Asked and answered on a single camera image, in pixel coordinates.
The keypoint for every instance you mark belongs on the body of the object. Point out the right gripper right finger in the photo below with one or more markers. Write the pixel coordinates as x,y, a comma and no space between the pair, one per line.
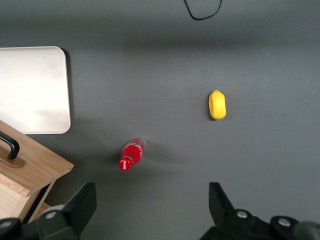
230,225

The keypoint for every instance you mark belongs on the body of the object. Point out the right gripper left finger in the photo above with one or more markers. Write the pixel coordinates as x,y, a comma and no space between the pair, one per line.
62,222

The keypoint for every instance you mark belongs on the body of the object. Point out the wooden drawer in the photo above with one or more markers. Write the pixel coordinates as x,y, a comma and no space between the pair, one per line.
37,160

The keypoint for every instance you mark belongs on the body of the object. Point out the oak wooden drawer cabinet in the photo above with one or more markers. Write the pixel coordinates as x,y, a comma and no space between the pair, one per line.
41,212

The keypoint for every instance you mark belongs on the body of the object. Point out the red cola bottle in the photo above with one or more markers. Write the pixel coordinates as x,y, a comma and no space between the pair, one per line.
131,152

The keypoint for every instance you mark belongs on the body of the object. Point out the yellow lemon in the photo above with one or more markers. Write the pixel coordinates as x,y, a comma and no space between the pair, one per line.
218,106

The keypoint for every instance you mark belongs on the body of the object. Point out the beige rectangular tray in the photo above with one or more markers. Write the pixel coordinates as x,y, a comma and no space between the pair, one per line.
32,90

